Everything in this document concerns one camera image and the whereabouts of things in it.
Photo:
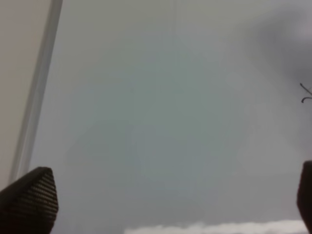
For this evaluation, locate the white whiteboard with aluminium frame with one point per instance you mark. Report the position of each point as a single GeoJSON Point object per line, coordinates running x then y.
{"type": "Point", "coordinates": [177, 116]}

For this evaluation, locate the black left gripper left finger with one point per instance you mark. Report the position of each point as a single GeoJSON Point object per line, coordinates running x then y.
{"type": "Point", "coordinates": [30, 204]}

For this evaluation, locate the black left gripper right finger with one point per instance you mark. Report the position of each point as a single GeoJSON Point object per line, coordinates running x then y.
{"type": "Point", "coordinates": [304, 195]}

